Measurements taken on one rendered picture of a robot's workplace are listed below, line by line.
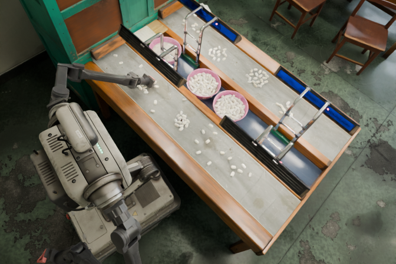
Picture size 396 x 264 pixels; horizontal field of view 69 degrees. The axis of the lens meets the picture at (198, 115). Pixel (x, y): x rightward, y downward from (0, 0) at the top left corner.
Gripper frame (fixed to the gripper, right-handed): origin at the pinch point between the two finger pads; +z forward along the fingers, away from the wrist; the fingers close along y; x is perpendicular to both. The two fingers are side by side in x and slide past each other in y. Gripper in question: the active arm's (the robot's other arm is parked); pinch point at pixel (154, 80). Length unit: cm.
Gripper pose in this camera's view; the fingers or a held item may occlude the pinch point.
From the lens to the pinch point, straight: 225.8
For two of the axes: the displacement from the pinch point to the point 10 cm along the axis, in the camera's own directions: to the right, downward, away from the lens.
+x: -5.2, 7.6, 4.0
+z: 4.7, -1.4, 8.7
